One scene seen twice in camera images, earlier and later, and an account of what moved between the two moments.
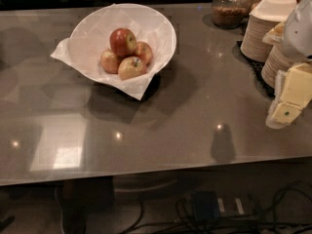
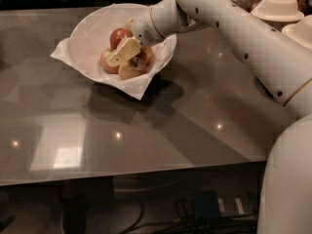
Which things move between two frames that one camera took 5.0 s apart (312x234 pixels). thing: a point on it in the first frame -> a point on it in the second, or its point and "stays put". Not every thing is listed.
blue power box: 206,205 stays put
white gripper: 298,36 -> 142,27
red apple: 123,42 stays put
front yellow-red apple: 131,67 stays put
